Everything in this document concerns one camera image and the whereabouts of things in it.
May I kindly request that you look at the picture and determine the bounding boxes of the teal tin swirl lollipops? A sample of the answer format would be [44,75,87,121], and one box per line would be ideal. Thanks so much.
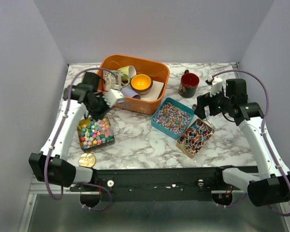
[151,98,194,140]

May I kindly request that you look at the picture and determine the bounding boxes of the gold tin star candies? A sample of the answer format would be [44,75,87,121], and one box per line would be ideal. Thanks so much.
[77,116,116,152]

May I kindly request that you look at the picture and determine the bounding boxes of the yellow inside dark cup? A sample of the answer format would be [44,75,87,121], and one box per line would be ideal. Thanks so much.
[130,74,153,95]

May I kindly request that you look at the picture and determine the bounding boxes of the orange plastic bin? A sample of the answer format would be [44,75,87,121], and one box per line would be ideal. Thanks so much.
[98,55,170,115]

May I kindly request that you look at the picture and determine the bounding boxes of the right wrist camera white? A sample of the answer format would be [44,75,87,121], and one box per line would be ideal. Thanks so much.
[206,76,223,97]

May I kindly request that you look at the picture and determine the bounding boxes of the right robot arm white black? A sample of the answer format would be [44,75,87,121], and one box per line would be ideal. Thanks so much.
[194,77,290,206]

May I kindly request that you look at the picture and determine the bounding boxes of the illustrated white mug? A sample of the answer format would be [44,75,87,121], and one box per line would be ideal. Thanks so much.
[103,70,121,91]

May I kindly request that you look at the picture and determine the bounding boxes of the gold tin round lollipops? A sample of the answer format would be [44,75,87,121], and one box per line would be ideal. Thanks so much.
[176,119,215,159]

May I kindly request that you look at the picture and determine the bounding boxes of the pale green mug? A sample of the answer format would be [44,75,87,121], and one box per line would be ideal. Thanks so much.
[118,65,137,87]

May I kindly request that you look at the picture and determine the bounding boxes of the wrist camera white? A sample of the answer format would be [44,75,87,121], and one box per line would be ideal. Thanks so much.
[206,76,223,97]
[102,89,126,108]

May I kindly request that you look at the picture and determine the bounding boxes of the aluminium frame rail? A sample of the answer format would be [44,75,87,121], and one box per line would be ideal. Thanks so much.
[29,176,74,194]

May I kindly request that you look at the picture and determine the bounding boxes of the lavender cup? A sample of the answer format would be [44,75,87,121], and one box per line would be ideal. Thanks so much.
[121,87,141,100]

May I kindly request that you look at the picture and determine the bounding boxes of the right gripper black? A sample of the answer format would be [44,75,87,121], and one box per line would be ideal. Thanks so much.
[194,86,233,119]

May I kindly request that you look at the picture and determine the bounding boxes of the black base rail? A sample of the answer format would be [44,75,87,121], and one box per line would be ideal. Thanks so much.
[70,166,261,203]

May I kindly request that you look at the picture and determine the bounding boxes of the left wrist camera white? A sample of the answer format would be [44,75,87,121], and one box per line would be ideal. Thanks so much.
[102,89,126,108]

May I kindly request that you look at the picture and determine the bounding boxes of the black red skull mug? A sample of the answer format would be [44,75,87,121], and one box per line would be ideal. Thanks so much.
[178,70,200,99]

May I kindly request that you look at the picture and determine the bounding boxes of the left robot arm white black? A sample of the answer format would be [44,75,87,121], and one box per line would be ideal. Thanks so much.
[29,68,120,191]

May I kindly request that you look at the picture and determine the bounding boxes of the gold round lid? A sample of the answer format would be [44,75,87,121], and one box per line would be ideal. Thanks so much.
[78,153,96,168]

